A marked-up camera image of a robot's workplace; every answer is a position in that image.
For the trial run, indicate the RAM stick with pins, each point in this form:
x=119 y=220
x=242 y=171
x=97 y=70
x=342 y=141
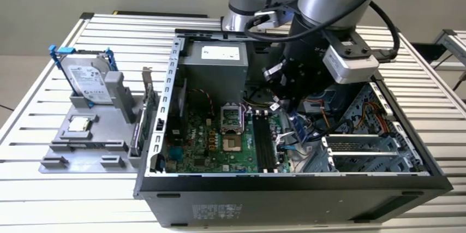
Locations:
x=87 y=144
x=300 y=128

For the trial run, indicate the black RAM slot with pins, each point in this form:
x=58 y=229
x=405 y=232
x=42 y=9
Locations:
x=258 y=143
x=267 y=143
x=263 y=143

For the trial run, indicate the grey metal disk bay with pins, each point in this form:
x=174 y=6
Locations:
x=313 y=106

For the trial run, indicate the grey power supply unit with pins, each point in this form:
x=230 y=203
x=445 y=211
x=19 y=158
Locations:
x=215 y=80

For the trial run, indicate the CPU socket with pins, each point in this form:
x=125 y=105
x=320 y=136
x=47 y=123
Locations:
x=231 y=143

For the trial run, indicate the metal expansion slot cover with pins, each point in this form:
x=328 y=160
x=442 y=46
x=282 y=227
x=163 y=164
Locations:
x=364 y=153

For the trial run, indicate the green motherboard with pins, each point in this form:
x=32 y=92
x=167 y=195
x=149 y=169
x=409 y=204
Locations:
x=241 y=159

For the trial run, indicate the aluminium side table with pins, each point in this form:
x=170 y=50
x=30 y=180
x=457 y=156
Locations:
x=457 y=42

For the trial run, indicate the black graphics card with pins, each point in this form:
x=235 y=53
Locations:
x=147 y=107

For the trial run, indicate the black PC case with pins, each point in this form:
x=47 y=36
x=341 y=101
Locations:
x=292 y=205

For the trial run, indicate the grey parts rack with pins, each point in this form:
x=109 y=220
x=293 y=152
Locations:
x=106 y=129

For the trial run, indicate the hard disk in blue carrier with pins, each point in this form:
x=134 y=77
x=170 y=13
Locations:
x=86 y=80

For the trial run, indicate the silver CPU chip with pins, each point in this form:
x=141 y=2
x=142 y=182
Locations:
x=78 y=125

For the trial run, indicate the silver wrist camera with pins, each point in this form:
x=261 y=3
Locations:
x=349 y=66
x=271 y=17

